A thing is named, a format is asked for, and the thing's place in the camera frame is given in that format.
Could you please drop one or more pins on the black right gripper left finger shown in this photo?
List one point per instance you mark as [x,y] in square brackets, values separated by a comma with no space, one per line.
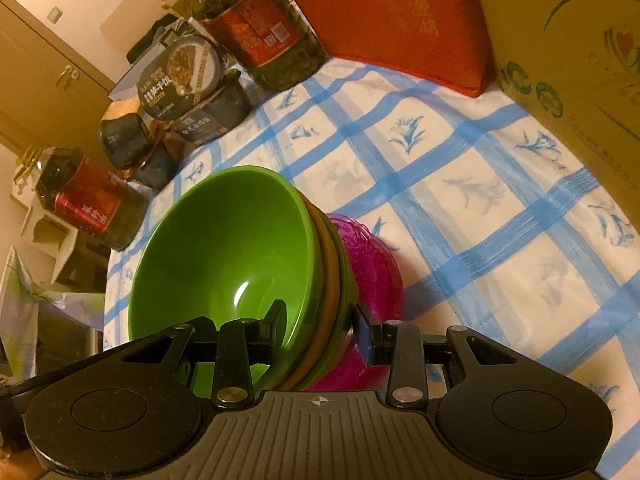
[242,343]

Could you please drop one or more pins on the white wooden chair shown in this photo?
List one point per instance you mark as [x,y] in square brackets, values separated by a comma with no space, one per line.
[80,261]

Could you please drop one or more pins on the pink glass plates stack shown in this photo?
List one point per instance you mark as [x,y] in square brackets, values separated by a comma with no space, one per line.
[380,289]

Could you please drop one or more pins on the large oil bottle red label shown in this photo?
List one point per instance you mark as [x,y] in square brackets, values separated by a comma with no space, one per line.
[71,186]

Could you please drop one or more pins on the red tote bag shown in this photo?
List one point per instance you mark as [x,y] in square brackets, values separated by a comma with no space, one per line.
[445,41]

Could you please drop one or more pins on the tilted black instant cup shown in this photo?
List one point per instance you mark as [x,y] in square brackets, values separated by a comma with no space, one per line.
[125,140]

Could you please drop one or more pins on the patterned cloth on chair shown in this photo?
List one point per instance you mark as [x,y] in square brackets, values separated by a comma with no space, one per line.
[43,330]

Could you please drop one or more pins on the oval instant rice box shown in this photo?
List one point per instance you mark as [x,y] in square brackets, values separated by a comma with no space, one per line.
[187,72]

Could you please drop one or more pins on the black instant bowl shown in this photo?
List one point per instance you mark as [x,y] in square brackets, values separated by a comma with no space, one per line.
[161,165]

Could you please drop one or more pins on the blue white checked tablecloth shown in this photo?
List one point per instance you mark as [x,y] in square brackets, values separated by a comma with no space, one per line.
[494,223]

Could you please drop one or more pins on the orange plastic bowl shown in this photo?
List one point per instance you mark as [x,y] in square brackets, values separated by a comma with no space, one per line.
[329,303]

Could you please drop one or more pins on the green plastic bowl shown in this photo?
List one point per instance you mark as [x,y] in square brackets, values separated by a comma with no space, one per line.
[234,243]
[339,339]

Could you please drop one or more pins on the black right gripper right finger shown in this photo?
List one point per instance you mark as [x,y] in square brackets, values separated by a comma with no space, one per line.
[399,346]

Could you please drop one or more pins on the lower black instant food box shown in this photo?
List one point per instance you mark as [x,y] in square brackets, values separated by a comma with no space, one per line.
[217,115]

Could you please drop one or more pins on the large cardboard box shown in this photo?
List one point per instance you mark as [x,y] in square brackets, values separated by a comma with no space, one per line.
[574,65]

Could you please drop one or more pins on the wooden door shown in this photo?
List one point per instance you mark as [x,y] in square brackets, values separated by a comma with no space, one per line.
[50,94]

